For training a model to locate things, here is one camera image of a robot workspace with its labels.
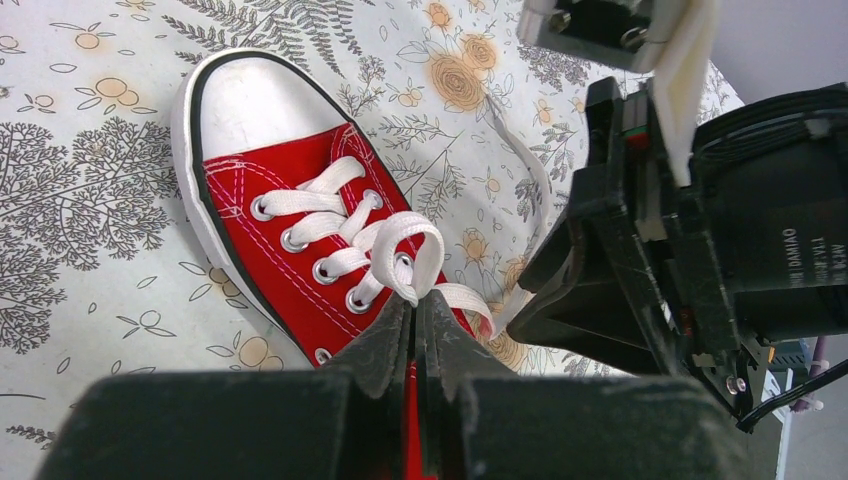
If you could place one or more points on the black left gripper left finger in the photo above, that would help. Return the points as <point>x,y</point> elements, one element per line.
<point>369,416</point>

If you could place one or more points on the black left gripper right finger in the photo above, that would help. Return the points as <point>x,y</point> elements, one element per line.
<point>446,355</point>

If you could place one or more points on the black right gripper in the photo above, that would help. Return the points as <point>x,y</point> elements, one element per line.
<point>656,279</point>

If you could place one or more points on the red canvas sneaker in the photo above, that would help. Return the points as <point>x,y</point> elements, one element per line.
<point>290,200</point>

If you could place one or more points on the floral patterned table mat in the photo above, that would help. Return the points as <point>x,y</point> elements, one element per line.
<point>101,273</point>

